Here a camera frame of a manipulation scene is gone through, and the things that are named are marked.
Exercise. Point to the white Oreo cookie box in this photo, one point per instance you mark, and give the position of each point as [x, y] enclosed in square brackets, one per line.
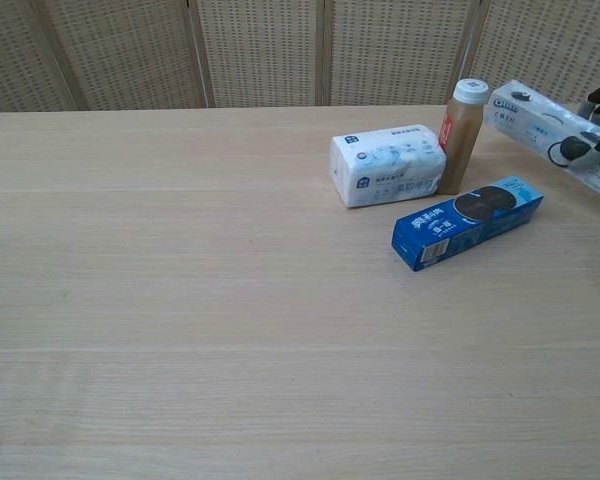
[530, 122]

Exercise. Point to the blue Oreo cookie box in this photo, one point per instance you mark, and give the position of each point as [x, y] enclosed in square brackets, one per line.
[445, 232]

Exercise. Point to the woven folding screen panel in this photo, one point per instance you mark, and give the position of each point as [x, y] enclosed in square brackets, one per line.
[550, 45]
[125, 50]
[395, 50]
[10, 55]
[262, 50]

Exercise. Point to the brown juice bottle white cap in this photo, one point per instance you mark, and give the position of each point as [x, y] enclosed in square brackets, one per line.
[457, 145]

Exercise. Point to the white tissue paper pack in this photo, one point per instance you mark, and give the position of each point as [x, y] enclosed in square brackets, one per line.
[380, 170]

